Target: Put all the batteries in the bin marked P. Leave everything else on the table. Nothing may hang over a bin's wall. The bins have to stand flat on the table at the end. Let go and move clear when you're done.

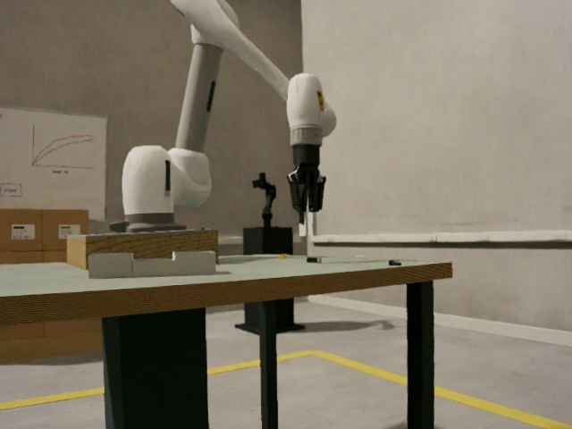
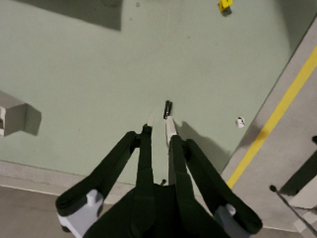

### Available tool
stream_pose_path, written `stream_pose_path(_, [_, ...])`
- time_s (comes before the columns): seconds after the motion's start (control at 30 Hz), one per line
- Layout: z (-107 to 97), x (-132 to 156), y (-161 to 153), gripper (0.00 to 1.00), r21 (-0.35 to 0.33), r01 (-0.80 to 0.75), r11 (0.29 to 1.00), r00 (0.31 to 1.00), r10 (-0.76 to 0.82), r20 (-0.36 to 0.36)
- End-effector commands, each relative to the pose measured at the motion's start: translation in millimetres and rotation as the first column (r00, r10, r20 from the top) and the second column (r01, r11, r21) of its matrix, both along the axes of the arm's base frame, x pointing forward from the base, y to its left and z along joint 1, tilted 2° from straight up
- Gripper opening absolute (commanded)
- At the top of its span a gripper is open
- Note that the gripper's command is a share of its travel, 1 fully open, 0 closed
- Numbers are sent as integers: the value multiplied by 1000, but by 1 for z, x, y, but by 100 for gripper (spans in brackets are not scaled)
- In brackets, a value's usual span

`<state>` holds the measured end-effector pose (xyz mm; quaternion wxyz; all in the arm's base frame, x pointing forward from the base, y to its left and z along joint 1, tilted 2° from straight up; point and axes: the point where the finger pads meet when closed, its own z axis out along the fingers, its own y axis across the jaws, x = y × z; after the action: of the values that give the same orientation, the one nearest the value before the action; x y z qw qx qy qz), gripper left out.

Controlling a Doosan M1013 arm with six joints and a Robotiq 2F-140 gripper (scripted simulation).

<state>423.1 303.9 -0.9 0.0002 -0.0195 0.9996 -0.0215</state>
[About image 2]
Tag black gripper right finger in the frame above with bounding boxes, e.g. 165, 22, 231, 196
165, 116, 264, 238

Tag white three-compartment bin rack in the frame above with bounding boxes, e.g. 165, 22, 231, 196
0, 91, 27, 137

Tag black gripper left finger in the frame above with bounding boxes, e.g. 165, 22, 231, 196
55, 113, 156, 238

